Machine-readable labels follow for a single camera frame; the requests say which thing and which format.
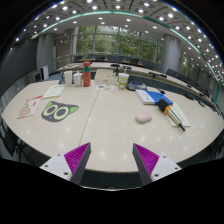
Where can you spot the pale printed paper sheet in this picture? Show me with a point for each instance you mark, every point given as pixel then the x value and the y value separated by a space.
pixel 182 117

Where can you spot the pink computer mouse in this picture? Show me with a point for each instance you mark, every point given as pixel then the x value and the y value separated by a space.
pixel 143 117

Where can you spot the red and white brochure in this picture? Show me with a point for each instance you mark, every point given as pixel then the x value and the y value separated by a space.
pixel 30 106

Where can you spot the white tissue box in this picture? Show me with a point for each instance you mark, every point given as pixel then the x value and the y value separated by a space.
pixel 105 77

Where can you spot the white lidded mug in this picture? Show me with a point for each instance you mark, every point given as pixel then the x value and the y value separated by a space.
pixel 77 80

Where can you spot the ceiling lights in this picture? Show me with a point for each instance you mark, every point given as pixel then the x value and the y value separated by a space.
pixel 117 7

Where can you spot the blue and white book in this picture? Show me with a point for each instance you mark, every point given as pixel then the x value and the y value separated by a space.
pixel 151 96

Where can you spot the colourful leaflet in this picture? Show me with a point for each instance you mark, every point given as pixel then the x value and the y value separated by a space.
pixel 101 87

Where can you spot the printed paper cup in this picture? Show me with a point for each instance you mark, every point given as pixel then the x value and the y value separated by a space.
pixel 123 81

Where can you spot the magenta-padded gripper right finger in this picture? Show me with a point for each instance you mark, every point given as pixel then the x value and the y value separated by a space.
pixel 146 159

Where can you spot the white paper cup stack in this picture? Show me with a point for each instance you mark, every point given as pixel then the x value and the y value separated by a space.
pixel 68 78

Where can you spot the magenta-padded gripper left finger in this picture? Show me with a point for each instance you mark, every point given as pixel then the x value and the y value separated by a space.
pixel 76 158

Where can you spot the dark office chairs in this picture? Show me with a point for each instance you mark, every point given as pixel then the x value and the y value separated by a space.
pixel 171 72

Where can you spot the handheld microphone with foam head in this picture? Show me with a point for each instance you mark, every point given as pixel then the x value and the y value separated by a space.
pixel 164 105

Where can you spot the white printed booklet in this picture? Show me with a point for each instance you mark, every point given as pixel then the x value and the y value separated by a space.
pixel 53 91

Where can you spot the red thermos bottle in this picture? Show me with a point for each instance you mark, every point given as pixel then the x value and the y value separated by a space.
pixel 86 75

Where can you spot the cat-face mouse pad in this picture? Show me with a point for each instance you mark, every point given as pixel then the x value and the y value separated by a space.
pixel 58 111

